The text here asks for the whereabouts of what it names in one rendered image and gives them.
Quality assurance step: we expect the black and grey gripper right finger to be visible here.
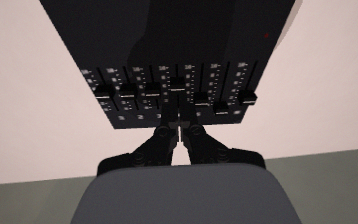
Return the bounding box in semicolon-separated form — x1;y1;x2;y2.
179;90;266;169

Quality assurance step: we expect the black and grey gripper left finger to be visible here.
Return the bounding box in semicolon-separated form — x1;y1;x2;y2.
96;91;179;177

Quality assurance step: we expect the black lighting desk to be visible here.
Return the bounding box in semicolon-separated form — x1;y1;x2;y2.
39;0;295;129

